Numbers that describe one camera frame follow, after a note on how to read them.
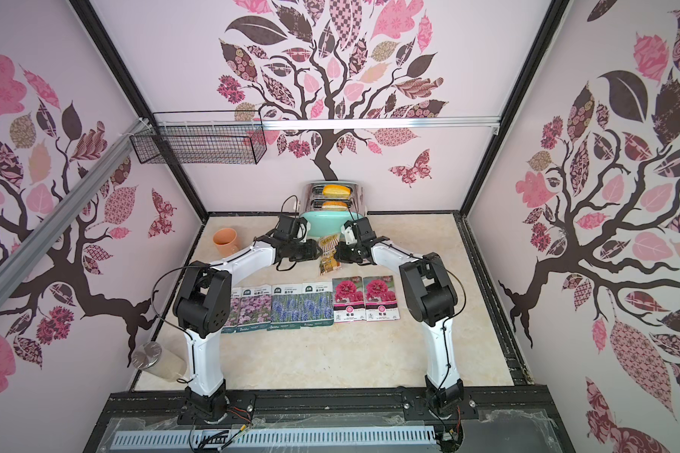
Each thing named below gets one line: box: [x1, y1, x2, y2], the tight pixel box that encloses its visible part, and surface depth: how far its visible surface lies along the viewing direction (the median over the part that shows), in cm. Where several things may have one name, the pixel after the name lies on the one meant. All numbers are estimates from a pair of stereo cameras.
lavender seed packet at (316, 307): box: [300, 281, 335, 328], surface depth 95 cm
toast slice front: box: [322, 201, 349, 211], surface depth 97 cm
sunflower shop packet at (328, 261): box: [318, 233, 342, 276], surface depth 102 cm
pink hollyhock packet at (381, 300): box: [362, 274, 401, 322], surface depth 97 cm
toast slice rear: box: [323, 184, 352, 199], surface depth 100 cm
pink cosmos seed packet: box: [236, 285, 272, 334], surface depth 94 cm
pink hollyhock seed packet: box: [332, 275, 367, 323], surface depth 97 cm
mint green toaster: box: [299, 180, 365, 238], surface depth 100 cm
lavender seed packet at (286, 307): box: [266, 283, 304, 332], surface depth 94 cm
